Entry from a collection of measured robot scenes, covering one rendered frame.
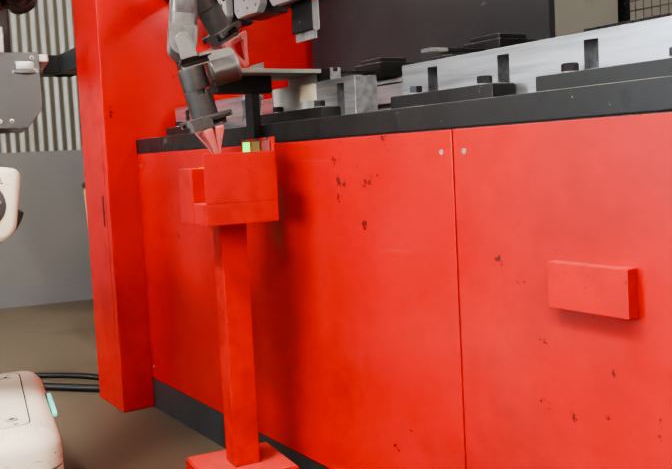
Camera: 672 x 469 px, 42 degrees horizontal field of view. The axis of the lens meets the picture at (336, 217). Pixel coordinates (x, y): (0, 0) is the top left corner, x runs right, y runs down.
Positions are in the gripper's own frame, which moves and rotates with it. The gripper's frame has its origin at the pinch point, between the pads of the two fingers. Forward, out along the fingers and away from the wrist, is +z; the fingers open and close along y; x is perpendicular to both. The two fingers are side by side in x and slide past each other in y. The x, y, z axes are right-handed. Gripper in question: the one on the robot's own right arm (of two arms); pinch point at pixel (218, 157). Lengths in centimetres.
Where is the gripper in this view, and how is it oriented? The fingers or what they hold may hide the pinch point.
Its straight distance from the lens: 189.2
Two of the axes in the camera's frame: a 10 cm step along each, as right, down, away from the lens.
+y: 8.6, -3.2, 4.0
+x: -4.3, -0.4, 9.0
